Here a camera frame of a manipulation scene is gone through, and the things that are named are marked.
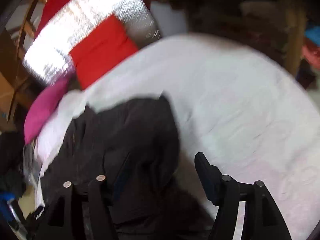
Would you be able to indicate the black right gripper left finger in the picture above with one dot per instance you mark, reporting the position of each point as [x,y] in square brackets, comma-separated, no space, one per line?
[88,196]

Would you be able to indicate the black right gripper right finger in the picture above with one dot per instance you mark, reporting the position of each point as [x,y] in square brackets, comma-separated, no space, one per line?
[262,217]

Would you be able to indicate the dark navy quilted jacket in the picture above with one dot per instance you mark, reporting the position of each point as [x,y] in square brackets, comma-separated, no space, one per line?
[135,145]

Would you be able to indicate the pile of black clothes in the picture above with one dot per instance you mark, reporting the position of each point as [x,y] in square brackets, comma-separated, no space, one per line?
[12,178]

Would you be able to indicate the grey folded garment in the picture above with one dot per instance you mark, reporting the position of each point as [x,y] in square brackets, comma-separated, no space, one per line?
[31,164]

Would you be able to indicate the blue cloth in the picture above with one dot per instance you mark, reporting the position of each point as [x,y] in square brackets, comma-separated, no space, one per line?
[4,206]

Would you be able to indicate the white embossed bedspread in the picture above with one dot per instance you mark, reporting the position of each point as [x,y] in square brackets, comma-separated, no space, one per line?
[247,115]

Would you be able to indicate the magenta pillow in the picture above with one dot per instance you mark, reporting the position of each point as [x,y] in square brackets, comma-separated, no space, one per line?
[43,107]

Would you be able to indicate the silver foil insulation sheet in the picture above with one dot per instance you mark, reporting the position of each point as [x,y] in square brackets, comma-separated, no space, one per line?
[48,59]

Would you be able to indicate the red pillow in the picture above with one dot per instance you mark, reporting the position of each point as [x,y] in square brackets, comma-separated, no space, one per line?
[104,48]

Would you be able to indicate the wooden shelf unit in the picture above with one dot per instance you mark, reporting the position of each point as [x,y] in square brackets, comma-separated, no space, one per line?
[273,27]

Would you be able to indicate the wooden headboard frame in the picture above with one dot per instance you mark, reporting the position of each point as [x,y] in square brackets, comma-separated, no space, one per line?
[30,22]

